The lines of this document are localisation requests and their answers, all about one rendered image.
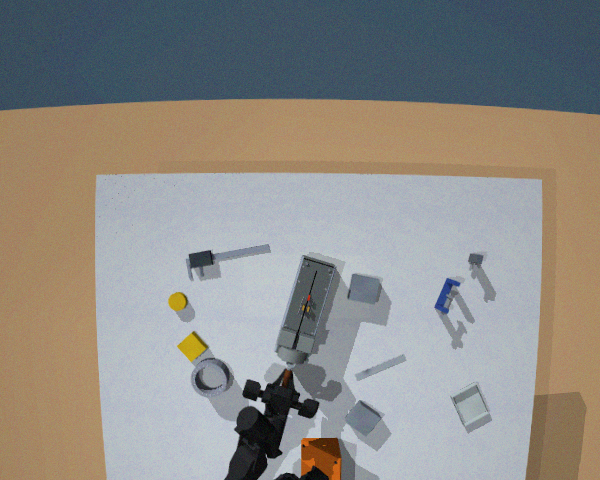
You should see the yellow short cylinder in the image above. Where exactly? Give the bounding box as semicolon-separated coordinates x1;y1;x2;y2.
168;292;187;311

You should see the yellow block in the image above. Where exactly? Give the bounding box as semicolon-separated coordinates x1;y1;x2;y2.
177;331;208;362

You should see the grey hollow cylinder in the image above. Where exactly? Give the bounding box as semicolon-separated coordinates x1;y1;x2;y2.
190;358;230;398

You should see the blue c-clamp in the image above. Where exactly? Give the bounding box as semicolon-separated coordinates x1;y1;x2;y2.
434;278;460;318

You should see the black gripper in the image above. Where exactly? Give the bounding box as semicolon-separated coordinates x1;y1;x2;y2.
242;368;319;429

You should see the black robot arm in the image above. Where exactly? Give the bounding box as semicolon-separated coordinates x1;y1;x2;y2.
224;385;329;480

